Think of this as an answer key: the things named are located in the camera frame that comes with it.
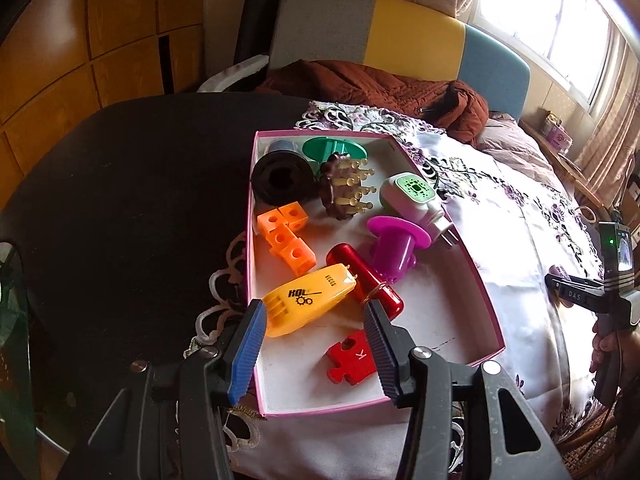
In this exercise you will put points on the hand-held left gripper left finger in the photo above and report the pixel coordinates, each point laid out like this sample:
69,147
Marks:
245,350

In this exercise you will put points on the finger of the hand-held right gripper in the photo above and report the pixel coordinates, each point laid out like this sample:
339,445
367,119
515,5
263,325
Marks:
555,285

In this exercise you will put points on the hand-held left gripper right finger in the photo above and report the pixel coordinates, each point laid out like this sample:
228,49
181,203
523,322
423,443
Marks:
382,350

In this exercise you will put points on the red puzzle piece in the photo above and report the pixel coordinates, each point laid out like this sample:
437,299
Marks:
352,357

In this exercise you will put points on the pink cardboard box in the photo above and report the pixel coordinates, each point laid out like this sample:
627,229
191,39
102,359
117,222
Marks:
435,310

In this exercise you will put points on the red nail clipper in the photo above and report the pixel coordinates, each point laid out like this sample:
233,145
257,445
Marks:
370,280

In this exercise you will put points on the yellow clipper comb guard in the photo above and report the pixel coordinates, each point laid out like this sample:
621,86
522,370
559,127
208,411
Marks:
305,300

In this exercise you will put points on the magenta plastic spool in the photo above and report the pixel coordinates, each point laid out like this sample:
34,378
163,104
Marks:
395,245

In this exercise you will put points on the orange linked cube blocks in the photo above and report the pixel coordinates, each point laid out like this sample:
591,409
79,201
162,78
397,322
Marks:
287,235

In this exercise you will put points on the white green plug-in device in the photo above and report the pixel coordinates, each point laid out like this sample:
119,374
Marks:
407,195

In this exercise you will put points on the brown massage comb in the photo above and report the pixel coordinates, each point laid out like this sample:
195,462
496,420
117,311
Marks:
342,190

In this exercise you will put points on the black ribbed cylinder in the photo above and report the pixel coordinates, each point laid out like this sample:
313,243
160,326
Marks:
280,180

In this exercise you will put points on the green plastic spool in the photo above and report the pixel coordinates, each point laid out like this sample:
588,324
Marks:
330,147

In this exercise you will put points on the person's right forearm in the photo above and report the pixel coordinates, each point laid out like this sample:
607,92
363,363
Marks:
631,400

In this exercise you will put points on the person's right hand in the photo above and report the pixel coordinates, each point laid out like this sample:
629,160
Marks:
602,345

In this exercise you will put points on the wooden side shelf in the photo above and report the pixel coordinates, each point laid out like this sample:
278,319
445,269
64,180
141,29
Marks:
575,175

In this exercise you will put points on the purple gift box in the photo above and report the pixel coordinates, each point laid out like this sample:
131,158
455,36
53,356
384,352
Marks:
557,135

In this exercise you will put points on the pink quilt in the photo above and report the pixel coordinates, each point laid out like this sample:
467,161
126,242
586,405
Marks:
515,145

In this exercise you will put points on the wicker chair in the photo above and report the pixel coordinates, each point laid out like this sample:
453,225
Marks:
585,440

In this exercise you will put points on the window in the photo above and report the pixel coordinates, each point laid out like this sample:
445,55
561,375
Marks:
550,10

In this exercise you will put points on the brown quilted jacket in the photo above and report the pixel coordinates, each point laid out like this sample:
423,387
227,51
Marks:
360,85

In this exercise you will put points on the white chair armrest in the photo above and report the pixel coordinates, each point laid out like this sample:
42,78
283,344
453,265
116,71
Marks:
235,72

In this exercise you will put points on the grey yellow blue headboard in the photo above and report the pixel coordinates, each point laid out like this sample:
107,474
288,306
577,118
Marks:
410,30

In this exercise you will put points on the black rolled mat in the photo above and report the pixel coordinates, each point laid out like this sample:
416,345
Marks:
257,15

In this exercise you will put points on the wooden wardrobe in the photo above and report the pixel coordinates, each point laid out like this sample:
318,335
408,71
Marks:
50,60

